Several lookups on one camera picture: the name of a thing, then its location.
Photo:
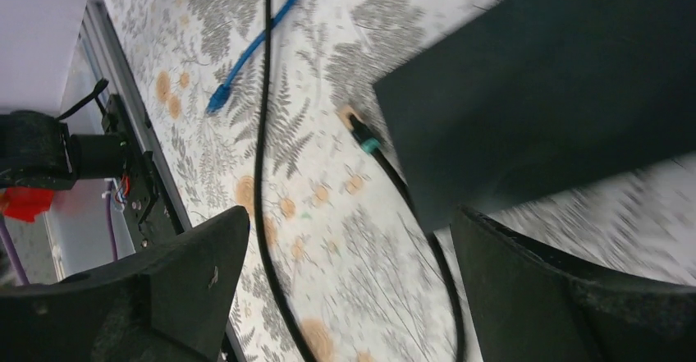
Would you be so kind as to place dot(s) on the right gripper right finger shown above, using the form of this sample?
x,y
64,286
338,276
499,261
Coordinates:
x,y
532,302

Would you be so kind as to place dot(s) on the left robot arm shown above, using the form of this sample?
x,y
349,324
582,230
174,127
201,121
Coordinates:
x,y
40,156

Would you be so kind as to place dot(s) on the floral patterned table mat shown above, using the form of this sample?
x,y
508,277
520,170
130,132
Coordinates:
x,y
362,282

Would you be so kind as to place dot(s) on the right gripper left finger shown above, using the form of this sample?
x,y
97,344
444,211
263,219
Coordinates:
x,y
169,302

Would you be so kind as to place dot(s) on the black network switch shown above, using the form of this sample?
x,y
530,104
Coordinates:
x,y
534,97

